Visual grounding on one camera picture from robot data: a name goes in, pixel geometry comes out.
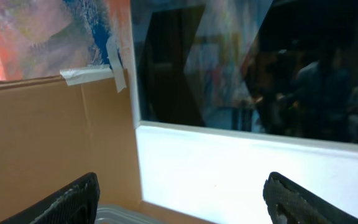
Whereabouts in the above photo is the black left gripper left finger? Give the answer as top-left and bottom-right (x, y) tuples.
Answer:
(1, 172), (100, 224)

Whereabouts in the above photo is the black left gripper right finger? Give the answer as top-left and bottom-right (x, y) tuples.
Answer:
(263, 172), (358, 224)

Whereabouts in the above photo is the grey plastic mesh basket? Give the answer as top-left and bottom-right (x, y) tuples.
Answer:
(94, 205), (163, 224)

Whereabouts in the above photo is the brown cardboard panel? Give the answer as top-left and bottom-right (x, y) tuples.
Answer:
(0, 77), (200, 223)

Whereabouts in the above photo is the white masking tape strip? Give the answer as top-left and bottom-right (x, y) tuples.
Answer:
(60, 36), (127, 93)

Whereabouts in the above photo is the dark glass window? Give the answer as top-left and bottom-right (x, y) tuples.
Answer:
(130, 0), (358, 144)

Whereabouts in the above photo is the colourful painted board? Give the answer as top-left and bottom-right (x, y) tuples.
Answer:
(0, 0), (136, 82)

